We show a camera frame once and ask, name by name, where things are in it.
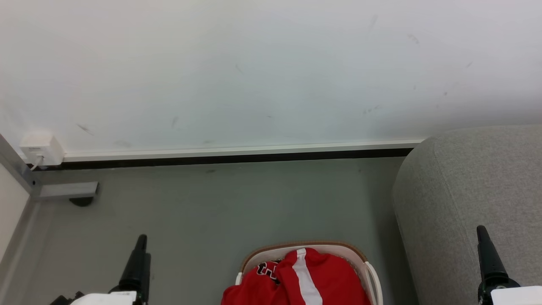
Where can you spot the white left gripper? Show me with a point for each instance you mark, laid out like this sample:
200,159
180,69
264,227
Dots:
108,298

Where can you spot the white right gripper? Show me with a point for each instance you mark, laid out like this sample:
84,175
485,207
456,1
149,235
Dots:
514,295

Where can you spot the red shorts white stripe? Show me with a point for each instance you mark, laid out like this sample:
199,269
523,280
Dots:
315,275

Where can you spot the grey fabric sofa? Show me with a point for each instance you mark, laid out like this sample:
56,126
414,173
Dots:
465,199

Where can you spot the black caster foot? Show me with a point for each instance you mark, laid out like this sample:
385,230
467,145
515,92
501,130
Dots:
81,202

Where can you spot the white laundry basket brown rim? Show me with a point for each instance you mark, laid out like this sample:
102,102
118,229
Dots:
369,271

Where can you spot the beige partition panel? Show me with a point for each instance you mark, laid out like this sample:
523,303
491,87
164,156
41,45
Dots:
10,203

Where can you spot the white baseboard strip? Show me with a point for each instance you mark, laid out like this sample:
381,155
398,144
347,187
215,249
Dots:
237,150

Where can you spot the grey metal frame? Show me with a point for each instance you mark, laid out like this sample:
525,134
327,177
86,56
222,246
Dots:
63,190

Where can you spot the white wall outlet box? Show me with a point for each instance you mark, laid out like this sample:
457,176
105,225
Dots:
42,148

